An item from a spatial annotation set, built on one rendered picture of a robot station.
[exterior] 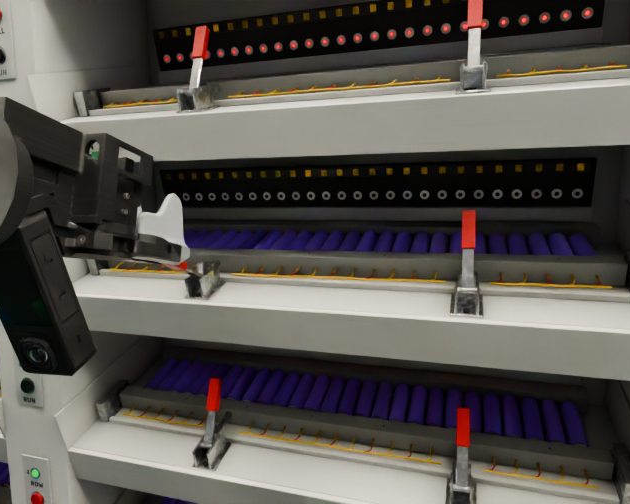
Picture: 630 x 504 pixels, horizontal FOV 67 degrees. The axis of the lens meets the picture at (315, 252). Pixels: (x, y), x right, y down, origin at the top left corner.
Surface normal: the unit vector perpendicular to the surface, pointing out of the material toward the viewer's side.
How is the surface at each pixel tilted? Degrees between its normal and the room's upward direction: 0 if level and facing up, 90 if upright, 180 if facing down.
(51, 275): 88
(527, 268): 106
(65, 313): 88
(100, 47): 90
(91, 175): 76
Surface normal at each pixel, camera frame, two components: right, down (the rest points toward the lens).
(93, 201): -0.29, -0.12
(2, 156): 0.94, -0.25
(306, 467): -0.09, -0.92
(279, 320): -0.29, 0.39
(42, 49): 0.95, 0.03
